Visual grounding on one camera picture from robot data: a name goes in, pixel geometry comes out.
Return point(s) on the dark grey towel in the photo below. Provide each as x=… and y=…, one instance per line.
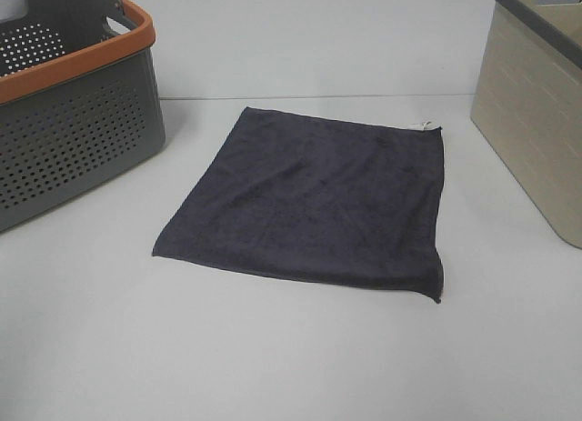
x=316, y=200

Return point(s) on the grey perforated basket orange rim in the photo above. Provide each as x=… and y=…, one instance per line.
x=79, y=101

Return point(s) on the beige bin grey rim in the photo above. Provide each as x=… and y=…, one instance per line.
x=528, y=104

